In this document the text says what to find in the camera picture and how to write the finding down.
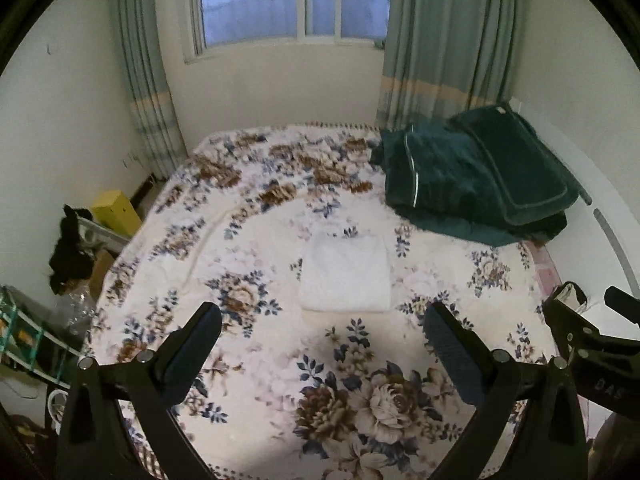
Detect black cloth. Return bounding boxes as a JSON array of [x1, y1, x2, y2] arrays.
[[48, 205, 97, 297]]

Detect green wire rack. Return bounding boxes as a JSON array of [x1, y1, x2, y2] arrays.
[[0, 285, 83, 392]]

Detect white metal frame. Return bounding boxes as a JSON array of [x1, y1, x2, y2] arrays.
[[79, 216, 128, 252]]

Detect cardboard box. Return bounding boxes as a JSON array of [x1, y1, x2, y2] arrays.
[[90, 250, 117, 302]]

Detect floral blanket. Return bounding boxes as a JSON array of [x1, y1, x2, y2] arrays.
[[82, 122, 566, 480]]

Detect clear plastic bag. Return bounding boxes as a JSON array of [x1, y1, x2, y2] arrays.
[[54, 287, 99, 348]]

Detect pink bed mattress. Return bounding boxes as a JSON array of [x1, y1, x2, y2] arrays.
[[529, 241, 567, 293]]

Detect green striped curtain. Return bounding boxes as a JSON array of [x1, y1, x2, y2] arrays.
[[375, 0, 524, 133], [115, 0, 189, 181]]

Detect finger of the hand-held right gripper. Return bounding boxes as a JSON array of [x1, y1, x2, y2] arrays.
[[604, 286, 640, 317], [542, 282, 601, 356]]

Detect yellow box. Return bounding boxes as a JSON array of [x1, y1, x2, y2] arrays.
[[91, 190, 142, 238]]

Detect white knit garment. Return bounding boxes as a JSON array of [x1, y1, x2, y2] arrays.
[[298, 234, 392, 312]]

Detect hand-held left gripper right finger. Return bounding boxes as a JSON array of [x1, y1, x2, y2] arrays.
[[424, 301, 590, 480]]

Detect dark green pillow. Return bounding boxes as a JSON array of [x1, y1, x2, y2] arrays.
[[447, 106, 582, 226]]

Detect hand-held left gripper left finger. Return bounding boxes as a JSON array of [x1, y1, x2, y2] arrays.
[[56, 301, 223, 480]]

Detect window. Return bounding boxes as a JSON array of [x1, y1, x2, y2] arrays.
[[199, 0, 394, 47]]

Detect dark green quilt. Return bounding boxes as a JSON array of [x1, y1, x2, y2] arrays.
[[370, 120, 568, 247]]

